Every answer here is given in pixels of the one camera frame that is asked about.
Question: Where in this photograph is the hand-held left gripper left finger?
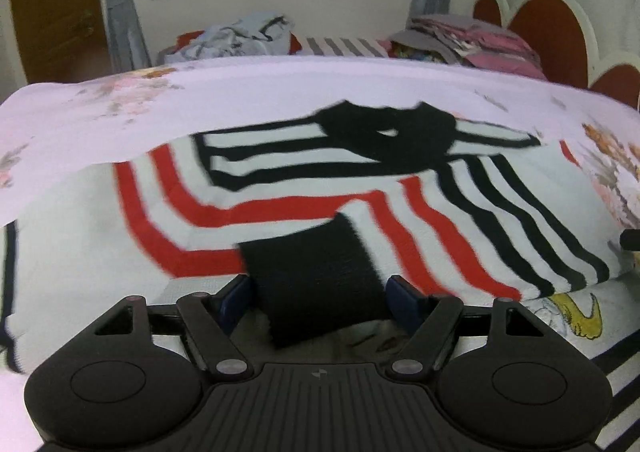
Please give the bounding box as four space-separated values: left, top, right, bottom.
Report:
93 274 255 384

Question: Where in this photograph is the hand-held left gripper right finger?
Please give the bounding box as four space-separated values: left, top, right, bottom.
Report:
384 274 547 383

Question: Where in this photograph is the red black white striped sweater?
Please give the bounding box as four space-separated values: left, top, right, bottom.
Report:
114 101 612 349

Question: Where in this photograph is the stack of folded clothes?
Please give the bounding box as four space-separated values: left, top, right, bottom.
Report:
389 13 547 80

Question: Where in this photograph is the pile of light blue clothes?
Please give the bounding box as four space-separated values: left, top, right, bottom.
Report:
158 12 296 65

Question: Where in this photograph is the white cloth with yellow print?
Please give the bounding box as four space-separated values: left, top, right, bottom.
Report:
520 282 640 363

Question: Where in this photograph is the black white striped cloth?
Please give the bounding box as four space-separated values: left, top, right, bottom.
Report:
590 340 640 433

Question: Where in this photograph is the red and white headboard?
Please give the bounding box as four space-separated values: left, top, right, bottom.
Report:
472 0 640 111

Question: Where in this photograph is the pink floral bedsheet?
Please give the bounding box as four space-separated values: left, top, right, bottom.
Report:
0 55 640 452

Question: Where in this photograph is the grey white striped cloth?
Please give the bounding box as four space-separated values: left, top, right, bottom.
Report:
293 34 392 58

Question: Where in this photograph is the brown wooden door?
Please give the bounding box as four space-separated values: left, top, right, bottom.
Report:
7 0 112 83

